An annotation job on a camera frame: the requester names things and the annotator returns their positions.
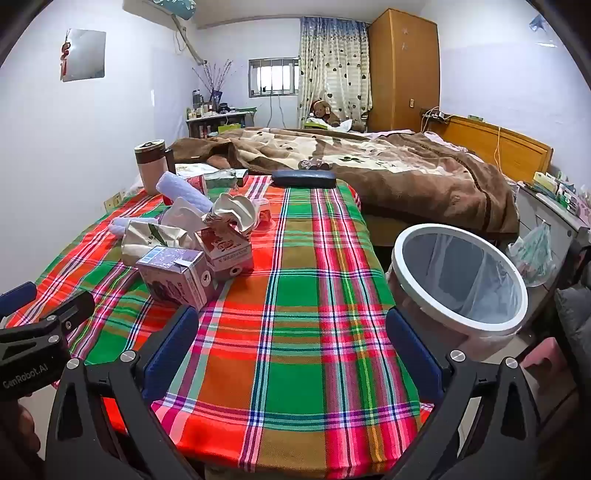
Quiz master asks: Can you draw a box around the white-rimmed waste bin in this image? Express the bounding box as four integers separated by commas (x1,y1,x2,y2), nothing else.
385,223,529,370

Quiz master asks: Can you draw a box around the green and white box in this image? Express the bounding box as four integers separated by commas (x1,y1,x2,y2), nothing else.
203,169,249,189

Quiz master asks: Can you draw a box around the white printed bed sheet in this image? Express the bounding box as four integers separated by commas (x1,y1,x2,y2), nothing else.
175,161,218,176

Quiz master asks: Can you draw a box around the barred window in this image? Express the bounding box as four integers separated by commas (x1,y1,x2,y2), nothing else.
248,57,300,97

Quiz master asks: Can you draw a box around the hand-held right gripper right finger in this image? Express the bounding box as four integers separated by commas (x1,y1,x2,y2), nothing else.
385,307,541,480

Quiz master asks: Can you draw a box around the paper cup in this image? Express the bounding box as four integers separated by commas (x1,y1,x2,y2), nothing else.
210,192,260,232

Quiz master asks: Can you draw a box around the plaid tablecloth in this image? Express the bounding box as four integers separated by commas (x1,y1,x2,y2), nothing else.
7,174,435,474

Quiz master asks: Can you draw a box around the silver wall sheet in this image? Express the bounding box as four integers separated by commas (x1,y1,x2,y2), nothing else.
61,28,107,83

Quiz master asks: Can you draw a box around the pink stool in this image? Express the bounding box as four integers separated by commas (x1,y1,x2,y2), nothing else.
524,337,571,370

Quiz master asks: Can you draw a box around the leaf print paper bag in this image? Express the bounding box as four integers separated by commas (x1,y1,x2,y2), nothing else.
121,219,199,266

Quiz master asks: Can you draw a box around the purple milk carton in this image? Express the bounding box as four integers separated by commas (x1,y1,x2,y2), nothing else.
135,246,215,312

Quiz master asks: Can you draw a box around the brown patterned blanket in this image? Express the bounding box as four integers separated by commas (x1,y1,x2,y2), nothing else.
172,126,520,241

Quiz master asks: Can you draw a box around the brown teddy bear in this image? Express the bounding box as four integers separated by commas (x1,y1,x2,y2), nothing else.
309,99,365,132

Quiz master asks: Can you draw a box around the dried branches bouquet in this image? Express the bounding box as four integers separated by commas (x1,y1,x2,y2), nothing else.
193,60,232,100

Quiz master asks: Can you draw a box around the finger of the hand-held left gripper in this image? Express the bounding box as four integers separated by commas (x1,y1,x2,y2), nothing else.
0,281,38,317
44,291,96,334

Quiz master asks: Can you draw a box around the heart print curtain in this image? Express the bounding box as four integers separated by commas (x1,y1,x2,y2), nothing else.
298,16,372,125

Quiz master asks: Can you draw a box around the red milk carton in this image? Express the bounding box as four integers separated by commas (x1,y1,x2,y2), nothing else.
196,219,254,281

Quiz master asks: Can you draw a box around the pink bed sheet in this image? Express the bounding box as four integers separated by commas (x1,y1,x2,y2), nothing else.
422,131,467,151

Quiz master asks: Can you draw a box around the white foam fruit net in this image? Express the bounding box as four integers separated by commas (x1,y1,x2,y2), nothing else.
109,216,160,238
156,172,214,214

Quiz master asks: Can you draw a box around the cluttered shelf unit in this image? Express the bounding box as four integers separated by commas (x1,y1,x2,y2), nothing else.
186,107,257,138

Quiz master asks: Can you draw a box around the white wrapped pipe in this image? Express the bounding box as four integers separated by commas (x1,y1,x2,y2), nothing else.
171,14,207,65

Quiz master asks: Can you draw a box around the dark blue glasses case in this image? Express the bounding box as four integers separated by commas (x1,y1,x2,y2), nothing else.
271,169,337,189

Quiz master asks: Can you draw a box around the pile of small boxes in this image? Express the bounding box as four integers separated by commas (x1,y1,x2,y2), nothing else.
533,171,591,215

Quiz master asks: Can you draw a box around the wooden headboard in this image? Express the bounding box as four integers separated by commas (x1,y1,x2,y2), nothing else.
441,114,554,183

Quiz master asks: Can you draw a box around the pink and brown thermos mug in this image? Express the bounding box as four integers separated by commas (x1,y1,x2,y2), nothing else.
134,141,168,195

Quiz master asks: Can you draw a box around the grey cloth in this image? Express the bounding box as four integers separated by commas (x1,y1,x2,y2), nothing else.
554,277,591,352

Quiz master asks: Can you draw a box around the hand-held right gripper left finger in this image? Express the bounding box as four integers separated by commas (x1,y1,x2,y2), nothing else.
45,305,204,480

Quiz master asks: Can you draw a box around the wooden wardrobe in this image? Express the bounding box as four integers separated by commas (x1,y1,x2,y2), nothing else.
367,8,440,132

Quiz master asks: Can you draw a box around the pale green plastic bag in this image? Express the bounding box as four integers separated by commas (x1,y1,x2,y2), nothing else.
507,222,555,287

